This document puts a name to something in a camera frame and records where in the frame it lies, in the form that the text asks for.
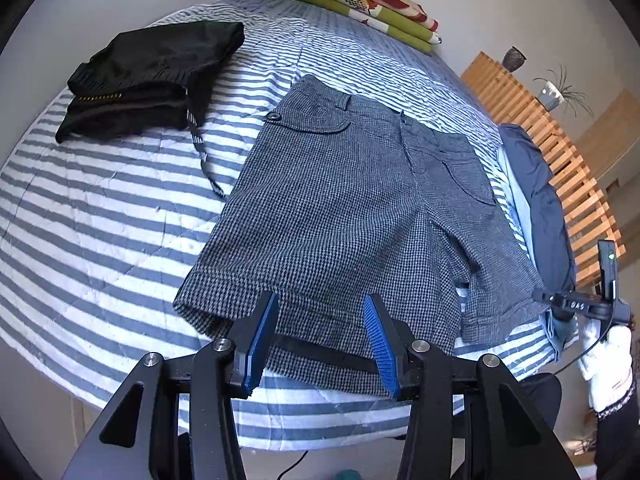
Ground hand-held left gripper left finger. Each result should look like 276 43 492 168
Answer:
62 291 280 480

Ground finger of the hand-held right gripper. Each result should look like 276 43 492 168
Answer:
532 287 568 318

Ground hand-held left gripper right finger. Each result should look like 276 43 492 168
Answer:
364 294 581 480

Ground grey houndstooth shorts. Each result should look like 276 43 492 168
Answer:
172 74 551 395

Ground person's right forearm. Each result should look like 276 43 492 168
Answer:
594 375 640 480

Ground person's right hand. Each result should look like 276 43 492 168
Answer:
575 320 638 413

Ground person's right leg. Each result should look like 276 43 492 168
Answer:
520 375 563 431

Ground wooden door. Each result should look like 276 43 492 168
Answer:
575 89 640 186

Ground potted green plant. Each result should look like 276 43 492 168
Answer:
532 64 596 117

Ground striped blue white bed quilt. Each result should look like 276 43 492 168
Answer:
0 0 591 453

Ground dark ceramic vase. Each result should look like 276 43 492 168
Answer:
502 46 526 73

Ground black folded clothes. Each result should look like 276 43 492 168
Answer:
55 21 246 198

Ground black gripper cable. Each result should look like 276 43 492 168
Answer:
554 310 615 376

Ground black floor cable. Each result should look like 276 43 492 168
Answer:
277 451 311 480

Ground wooden slatted rail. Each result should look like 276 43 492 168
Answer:
460 51 628 286

